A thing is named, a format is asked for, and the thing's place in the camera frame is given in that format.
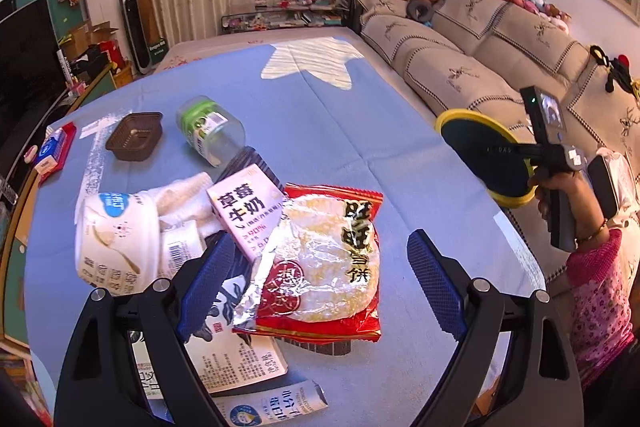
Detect pink floral garment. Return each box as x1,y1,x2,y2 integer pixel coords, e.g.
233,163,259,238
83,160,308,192
565,227,640,390

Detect person's right hand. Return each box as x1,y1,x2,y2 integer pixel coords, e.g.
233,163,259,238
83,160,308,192
529,169,607,244

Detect yellow-rimmed dark waste bin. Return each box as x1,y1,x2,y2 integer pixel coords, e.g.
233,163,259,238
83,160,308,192
434,108,540,208

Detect black television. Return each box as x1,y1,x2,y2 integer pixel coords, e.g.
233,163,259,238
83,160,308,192
0,0,68,188

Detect person's right forearm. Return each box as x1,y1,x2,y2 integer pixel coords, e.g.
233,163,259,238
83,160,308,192
565,219,628,293

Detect black and white tower fan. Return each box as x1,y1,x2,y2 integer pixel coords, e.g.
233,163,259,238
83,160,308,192
119,0,153,75

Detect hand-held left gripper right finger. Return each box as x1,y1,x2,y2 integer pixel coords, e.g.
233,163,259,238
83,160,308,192
406,229,585,427

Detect black mouse plush toy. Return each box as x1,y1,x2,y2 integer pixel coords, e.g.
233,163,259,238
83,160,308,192
590,44,640,100

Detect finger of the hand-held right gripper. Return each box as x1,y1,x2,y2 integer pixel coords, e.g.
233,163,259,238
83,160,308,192
481,145,541,166

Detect clear jar with green lid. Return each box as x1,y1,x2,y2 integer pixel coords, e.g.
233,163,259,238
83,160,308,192
176,95,246,168

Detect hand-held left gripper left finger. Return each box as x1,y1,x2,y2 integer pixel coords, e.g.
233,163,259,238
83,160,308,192
54,232,236,427

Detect low shelf with clutter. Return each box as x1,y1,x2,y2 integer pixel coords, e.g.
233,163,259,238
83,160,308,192
220,0,351,35

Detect white paper towel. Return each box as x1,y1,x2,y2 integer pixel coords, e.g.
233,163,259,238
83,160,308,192
150,172,223,233

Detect beige sofa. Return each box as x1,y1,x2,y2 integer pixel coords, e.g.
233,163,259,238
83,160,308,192
350,0,640,283

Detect red rice cracker packet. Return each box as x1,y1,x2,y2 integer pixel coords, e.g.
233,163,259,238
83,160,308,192
232,183,385,344

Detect bed with floral sheet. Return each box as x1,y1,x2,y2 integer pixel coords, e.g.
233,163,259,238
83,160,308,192
150,27,361,72

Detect grey neck pillow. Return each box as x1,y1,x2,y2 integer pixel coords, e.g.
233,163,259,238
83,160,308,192
406,0,435,22

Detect red and blue packet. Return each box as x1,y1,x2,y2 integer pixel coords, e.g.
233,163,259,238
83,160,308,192
34,122,77,185

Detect open cardboard boxes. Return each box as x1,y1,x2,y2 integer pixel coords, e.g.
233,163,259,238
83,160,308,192
62,21,133,88

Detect small white barcode container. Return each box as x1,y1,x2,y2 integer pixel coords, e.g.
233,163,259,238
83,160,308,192
160,221,207,280

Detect white printed paper cup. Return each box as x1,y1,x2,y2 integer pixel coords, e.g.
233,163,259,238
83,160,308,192
75,189,166,297

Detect brown plastic tray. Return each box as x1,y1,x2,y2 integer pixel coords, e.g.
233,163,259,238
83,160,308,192
105,112,165,162

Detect pink and black bag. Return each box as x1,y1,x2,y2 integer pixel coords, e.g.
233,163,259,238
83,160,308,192
587,149,637,228

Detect white and blue tube packet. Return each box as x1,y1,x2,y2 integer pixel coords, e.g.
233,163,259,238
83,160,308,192
214,379,329,427

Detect pink milk carton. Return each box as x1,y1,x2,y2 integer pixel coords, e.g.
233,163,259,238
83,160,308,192
206,164,286,260

